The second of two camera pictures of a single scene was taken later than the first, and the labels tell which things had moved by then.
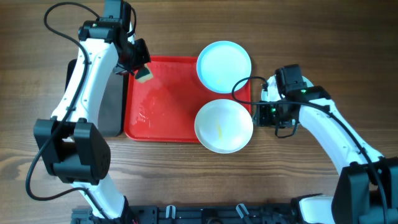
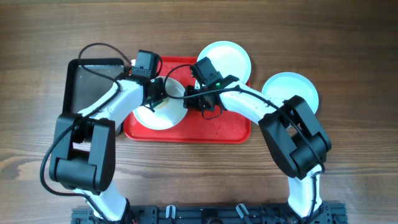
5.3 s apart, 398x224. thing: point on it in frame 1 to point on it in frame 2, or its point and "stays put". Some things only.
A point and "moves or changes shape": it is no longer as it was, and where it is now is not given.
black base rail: (161, 214) stays put
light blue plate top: (222, 65) stays put
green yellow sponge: (143, 74) moves or changes shape
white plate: (224, 126) to (170, 114)
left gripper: (145, 58) to (161, 85)
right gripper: (262, 117) to (191, 104)
